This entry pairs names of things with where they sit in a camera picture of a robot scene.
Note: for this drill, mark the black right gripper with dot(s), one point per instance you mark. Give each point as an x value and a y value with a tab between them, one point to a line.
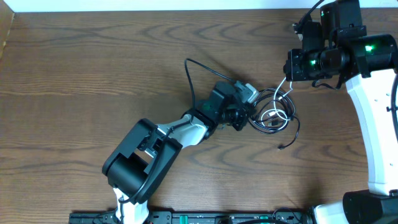
293	67

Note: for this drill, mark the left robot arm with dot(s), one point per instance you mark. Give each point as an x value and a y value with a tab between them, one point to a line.
138	165

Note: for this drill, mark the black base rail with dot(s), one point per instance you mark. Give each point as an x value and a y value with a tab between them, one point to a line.
283	215

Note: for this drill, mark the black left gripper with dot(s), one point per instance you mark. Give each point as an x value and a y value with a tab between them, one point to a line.
241	116

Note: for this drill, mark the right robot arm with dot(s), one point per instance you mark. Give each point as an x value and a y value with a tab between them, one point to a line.
339	45

